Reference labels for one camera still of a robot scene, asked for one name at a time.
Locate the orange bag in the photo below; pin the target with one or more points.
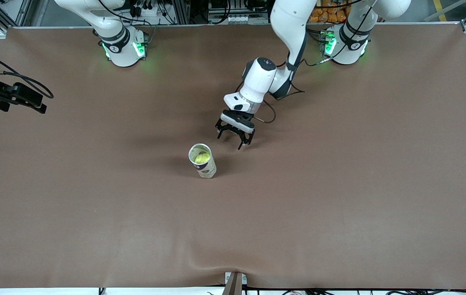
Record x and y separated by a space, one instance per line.
327 14

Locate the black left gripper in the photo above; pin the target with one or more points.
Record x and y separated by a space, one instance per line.
234 129

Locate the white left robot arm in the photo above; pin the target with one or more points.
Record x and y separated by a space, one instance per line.
290 20

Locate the yellow Roland Garros tennis ball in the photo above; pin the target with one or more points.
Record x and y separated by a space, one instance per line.
202 157

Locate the white power strip with plugs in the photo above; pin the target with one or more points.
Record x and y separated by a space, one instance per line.
151 10

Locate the aluminium upright profile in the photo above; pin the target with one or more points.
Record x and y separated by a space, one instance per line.
182 12

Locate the clear blue-label tennis ball can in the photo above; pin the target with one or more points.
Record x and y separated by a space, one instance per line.
207 169

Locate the silver table edge rail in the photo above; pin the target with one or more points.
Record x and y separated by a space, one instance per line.
225 25

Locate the brown table mat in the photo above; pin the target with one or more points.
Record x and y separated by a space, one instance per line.
339 205

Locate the brown post with bracket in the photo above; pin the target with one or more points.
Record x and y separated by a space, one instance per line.
233 287

